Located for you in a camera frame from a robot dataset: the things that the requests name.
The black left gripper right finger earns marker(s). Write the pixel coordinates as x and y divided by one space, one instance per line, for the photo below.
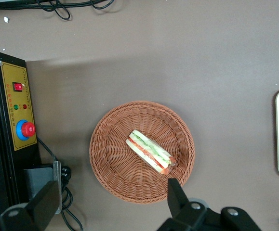
177 202

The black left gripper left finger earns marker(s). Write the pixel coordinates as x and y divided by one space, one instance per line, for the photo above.
40 207

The sandwich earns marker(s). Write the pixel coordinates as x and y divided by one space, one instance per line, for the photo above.
146 149

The round brown wicker basket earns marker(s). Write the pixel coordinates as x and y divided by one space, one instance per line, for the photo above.
110 173

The red emergency stop button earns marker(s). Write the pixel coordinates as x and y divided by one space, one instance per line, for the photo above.
26 130

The small white paper scrap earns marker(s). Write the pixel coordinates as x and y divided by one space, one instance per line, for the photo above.
6 19

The metal mounting bracket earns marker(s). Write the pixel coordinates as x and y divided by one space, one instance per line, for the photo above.
57 173

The red rocker switch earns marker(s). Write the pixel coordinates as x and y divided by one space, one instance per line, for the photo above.
18 87

